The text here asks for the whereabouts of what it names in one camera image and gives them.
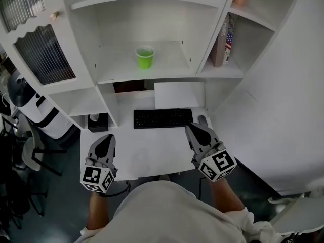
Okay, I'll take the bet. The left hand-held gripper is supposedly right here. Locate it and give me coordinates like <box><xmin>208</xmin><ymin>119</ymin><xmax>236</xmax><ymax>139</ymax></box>
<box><xmin>80</xmin><ymin>134</ymin><xmax>118</xmax><ymax>194</ymax></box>

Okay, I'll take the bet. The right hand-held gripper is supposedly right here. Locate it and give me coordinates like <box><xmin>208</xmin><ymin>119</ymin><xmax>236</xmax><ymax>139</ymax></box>
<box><xmin>184</xmin><ymin>123</ymin><xmax>238</xmax><ymax>183</ymax></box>

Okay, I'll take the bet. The green plastic cup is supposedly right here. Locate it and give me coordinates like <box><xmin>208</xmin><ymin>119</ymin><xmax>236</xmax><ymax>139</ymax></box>
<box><xmin>135</xmin><ymin>45</ymin><xmax>155</xmax><ymax>69</ymax></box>

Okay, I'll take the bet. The white shelf compartment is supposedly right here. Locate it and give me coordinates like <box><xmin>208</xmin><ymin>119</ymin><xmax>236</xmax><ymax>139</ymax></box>
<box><xmin>69</xmin><ymin>0</ymin><xmax>220</xmax><ymax>85</ymax></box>

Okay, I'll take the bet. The person's left forearm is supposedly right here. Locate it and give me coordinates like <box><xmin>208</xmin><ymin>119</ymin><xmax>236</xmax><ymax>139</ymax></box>
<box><xmin>86</xmin><ymin>191</ymin><xmax>112</xmax><ymax>231</ymax></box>

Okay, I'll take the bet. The person's right forearm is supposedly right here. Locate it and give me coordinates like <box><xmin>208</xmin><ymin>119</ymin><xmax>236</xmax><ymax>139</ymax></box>
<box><xmin>209</xmin><ymin>178</ymin><xmax>246</xmax><ymax>215</ymax></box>

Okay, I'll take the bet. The person's left hand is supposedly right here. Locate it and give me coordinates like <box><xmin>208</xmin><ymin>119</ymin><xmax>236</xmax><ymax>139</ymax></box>
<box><xmin>85</xmin><ymin>158</ymin><xmax>113</xmax><ymax>169</ymax></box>

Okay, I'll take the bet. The black tissue box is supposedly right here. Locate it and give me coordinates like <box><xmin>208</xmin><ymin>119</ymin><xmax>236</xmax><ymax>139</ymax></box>
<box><xmin>87</xmin><ymin>112</ymin><xmax>109</xmax><ymax>133</ymax></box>

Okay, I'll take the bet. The black keyboard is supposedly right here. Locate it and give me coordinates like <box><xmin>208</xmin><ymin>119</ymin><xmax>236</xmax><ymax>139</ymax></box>
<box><xmin>133</xmin><ymin>108</ymin><xmax>194</xmax><ymax>130</ymax></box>

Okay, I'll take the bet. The white shelf cabinet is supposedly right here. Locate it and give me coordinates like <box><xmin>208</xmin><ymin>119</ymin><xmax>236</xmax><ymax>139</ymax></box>
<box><xmin>0</xmin><ymin>0</ymin><xmax>304</xmax><ymax>182</ymax></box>

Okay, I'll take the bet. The white chair with black legs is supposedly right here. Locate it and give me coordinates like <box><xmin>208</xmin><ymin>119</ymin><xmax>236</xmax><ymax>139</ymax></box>
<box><xmin>17</xmin><ymin>114</ymin><xmax>68</xmax><ymax>177</ymax></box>

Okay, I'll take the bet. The white and black service robot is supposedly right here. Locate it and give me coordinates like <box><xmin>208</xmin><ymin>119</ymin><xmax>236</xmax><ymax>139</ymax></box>
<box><xmin>7</xmin><ymin>71</ymin><xmax>76</xmax><ymax>140</ymax></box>

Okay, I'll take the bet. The person's white shirt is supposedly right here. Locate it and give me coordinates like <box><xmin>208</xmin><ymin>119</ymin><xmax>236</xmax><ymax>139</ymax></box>
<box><xmin>74</xmin><ymin>180</ymin><xmax>281</xmax><ymax>243</ymax></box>

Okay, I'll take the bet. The flag print spine book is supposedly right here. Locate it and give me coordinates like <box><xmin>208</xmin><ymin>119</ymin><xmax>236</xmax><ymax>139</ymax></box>
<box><xmin>222</xmin><ymin>13</ymin><xmax>236</xmax><ymax>66</ymax></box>

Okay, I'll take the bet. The white ribbed glass cabinet door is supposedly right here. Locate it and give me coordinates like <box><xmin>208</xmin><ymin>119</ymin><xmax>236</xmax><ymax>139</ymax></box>
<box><xmin>0</xmin><ymin>0</ymin><xmax>98</xmax><ymax>96</ymax></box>

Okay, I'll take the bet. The white side table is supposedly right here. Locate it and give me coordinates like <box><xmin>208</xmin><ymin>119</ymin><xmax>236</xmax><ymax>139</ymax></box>
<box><xmin>267</xmin><ymin>191</ymin><xmax>324</xmax><ymax>243</ymax></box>

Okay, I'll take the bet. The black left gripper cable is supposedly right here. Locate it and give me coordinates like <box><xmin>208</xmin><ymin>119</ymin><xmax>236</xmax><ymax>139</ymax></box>
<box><xmin>100</xmin><ymin>180</ymin><xmax>132</xmax><ymax>198</ymax></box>

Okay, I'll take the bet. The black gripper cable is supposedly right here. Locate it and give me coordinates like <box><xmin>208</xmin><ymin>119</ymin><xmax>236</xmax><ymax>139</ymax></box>
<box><xmin>100</xmin><ymin>180</ymin><xmax>132</xmax><ymax>198</ymax></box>
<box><xmin>197</xmin><ymin>177</ymin><xmax>211</xmax><ymax>200</ymax></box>

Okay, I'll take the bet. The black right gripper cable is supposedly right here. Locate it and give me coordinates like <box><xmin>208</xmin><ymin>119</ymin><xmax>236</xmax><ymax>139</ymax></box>
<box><xmin>197</xmin><ymin>177</ymin><xmax>211</xmax><ymax>200</ymax></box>

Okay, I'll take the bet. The black frame chair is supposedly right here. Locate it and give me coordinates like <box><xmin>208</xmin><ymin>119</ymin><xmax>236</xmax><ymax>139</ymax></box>
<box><xmin>0</xmin><ymin>125</ymin><xmax>49</xmax><ymax>231</ymax></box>

